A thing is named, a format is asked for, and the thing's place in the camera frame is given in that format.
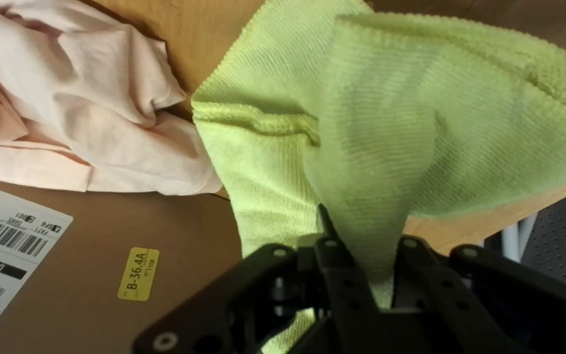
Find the yellow-green cloth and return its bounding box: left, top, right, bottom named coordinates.
left=191, top=0, right=566, bottom=354

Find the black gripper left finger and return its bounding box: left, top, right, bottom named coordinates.
left=132, top=203, right=389, bottom=354

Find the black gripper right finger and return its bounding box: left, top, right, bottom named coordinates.
left=373, top=234, right=566, bottom=354

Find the large cardboard box with label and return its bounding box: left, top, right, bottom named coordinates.
left=0, top=171, right=246, bottom=354

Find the peach shirt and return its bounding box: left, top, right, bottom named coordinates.
left=0, top=0, right=226, bottom=197

